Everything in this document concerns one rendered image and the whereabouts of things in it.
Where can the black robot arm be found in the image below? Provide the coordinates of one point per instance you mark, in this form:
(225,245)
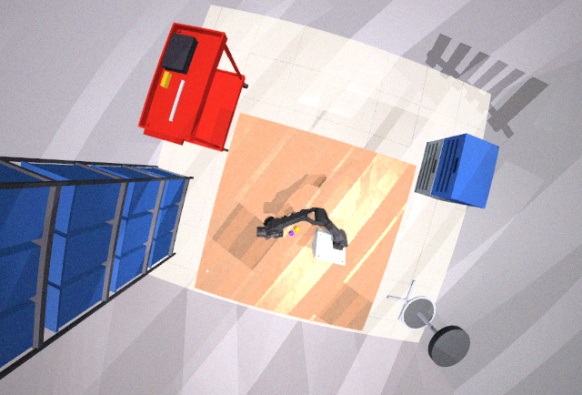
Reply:
(273,227)

